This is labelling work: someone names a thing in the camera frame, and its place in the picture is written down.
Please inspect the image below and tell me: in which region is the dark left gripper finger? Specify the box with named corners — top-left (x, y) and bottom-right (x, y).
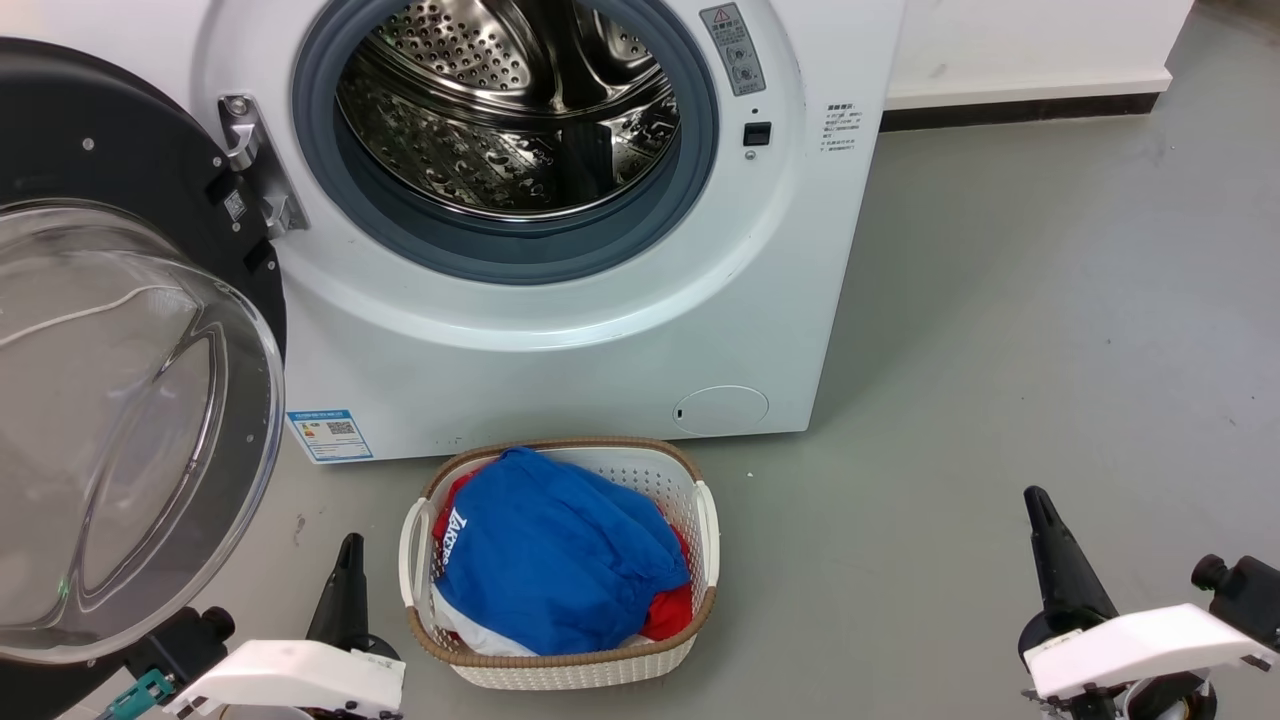
top-left (305, 533), bottom-right (355, 649)
top-left (343, 533), bottom-right (372, 653)

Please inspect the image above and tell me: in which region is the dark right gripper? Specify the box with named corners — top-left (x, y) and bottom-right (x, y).
top-left (1017, 486), bottom-right (1219, 720)

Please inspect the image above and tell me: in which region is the black round glass washer door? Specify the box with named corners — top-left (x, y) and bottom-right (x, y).
top-left (0, 38), bottom-right (291, 720)

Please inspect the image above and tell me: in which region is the white front-load washing machine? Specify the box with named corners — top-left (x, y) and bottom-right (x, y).
top-left (190, 0), bottom-right (907, 467)

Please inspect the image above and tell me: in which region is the silver metal door hinge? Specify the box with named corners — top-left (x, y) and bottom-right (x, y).
top-left (217, 94), bottom-right (310, 240)

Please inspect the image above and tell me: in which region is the blue energy label sticker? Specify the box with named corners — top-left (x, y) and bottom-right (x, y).
top-left (286, 408), bottom-right (374, 464)

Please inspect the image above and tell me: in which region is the blue garment with white lettering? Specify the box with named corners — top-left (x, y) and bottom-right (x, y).
top-left (434, 446), bottom-right (692, 657)

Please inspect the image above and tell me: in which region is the teal connector piece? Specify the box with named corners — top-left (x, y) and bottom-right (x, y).
top-left (98, 669), bottom-right (176, 720)

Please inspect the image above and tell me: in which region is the red garment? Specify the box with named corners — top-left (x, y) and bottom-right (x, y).
top-left (431, 470), bottom-right (695, 643)

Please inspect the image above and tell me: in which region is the white woven laundry basket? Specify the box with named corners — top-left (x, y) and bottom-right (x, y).
top-left (399, 436), bottom-right (721, 692)

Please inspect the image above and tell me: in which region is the round white filter cover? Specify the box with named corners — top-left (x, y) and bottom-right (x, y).
top-left (672, 385), bottom-right (771, 437)

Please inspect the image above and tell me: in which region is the black baseboard strip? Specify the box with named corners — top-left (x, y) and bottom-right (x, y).
top-left (880, 92), bottom-right (1163, 133)

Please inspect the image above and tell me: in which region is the grey warning sticker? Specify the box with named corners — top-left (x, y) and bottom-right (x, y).
top-left (699, 2), bottom-right (767, 98)

